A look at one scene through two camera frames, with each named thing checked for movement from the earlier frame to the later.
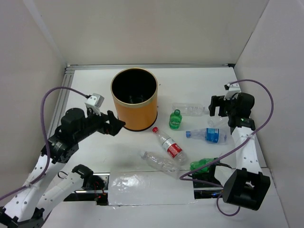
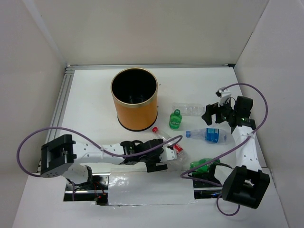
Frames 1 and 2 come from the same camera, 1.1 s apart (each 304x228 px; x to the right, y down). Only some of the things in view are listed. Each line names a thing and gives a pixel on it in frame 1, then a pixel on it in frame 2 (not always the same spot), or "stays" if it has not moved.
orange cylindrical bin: (135, 93) stays
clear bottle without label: (190, 109) stays
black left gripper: (112, 128) → (151, 166)
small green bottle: (175, 119) stays
